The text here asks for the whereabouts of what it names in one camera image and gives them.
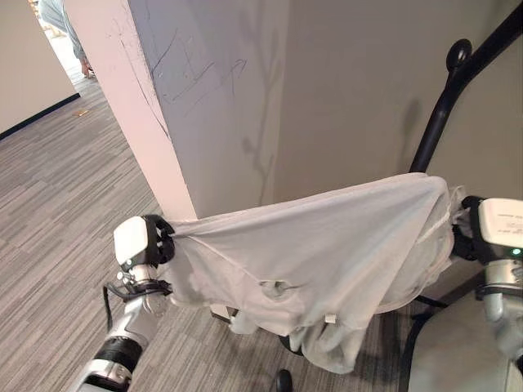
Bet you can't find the black metal clothes rack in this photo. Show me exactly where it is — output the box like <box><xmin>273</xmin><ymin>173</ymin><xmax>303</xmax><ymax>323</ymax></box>
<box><xmin>272</xmin><ymin>0</ymin><xmax>523</xmax><ymax>392</ymax></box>

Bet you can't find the white t-shirt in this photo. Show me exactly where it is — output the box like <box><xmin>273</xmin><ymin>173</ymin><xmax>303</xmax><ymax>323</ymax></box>
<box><xmin>165</xmin><ymin>171</ymin><xmax>469</xmax><ymax>376</ymax></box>

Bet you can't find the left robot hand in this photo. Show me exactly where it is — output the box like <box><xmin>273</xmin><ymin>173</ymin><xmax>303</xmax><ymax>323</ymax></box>
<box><xmin>113</xmin><ymin>213</ymin><xmax>177</xmax><ymax>270</ymax></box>

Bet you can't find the person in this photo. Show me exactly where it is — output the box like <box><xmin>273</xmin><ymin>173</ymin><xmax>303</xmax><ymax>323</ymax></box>
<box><xmin>38</xmin><ymin>0</ymin><xmax>96</xmax><ymax>78</ymax></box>

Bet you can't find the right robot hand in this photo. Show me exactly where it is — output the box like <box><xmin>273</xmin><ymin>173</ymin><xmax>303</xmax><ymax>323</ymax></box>
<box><xmin>450</xmin><ymin>196</ymin><xmax>523</xmax><ymax>262</ymax></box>

